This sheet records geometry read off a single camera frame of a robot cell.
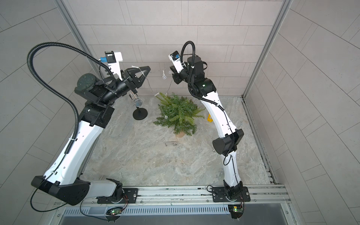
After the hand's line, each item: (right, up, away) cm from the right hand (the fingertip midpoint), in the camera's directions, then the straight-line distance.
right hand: (172, 66), depth 71 cm
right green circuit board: (+32, -72, -3) cm, 79 cm away
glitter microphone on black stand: (-28, -26, +33) cm, 50 cm away
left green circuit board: (-26, -70, -7) cm, 75 cm away
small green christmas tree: (+4, -24, -2) cm, 25 cm away
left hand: (-5, -8, -21) cm, 23 cm away
